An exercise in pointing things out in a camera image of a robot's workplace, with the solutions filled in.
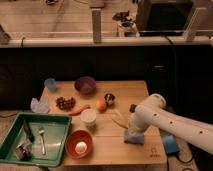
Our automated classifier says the blue sponge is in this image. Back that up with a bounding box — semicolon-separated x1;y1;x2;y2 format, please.
124;130;144;144

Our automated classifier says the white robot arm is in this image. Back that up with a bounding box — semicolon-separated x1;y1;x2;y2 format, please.
128;94;213;155

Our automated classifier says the green plastic tray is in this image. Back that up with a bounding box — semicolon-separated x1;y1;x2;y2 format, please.
0;112;71;167

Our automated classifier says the black rectangular remote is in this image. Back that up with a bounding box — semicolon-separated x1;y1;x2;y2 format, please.
129;104;137;113

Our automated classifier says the yellow banana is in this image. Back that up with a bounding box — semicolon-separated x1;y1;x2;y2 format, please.
110;110;128;128

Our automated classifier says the wooden cutting board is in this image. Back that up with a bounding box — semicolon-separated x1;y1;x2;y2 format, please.
41;81;167;166

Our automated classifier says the orange fruit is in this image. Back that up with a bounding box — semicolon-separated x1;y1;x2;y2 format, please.
96;99;107;112

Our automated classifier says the blue round object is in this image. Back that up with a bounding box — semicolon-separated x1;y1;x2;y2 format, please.
162;135;179;155

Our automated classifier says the small metal cup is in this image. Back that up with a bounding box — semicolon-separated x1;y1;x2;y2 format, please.
104;93;115;106

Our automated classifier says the white cup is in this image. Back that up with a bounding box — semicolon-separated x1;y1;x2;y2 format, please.
80;109;96;127

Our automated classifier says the orange carrot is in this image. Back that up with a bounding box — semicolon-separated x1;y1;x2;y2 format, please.
68;104;90;116

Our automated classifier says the red bowl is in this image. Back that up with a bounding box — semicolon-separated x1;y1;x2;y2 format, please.
65;130;93;159

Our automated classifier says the purple bowl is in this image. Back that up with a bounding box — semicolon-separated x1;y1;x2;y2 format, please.
74;76;96;95

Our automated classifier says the dark grape bunch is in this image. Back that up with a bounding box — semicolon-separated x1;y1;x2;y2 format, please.
56;97;76;110

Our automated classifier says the black monitor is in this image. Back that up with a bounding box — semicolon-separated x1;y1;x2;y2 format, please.
136;0;194;36

